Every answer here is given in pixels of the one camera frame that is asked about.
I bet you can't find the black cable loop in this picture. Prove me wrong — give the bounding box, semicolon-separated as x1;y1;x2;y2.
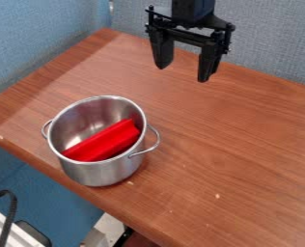
0;189;19;247

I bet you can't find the red block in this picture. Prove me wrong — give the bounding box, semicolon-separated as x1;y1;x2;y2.
62;119;139;162

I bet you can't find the white device with black part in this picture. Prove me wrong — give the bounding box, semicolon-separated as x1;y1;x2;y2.
0;213;53;247

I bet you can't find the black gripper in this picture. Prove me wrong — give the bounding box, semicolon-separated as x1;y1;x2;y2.
146;0;236;82

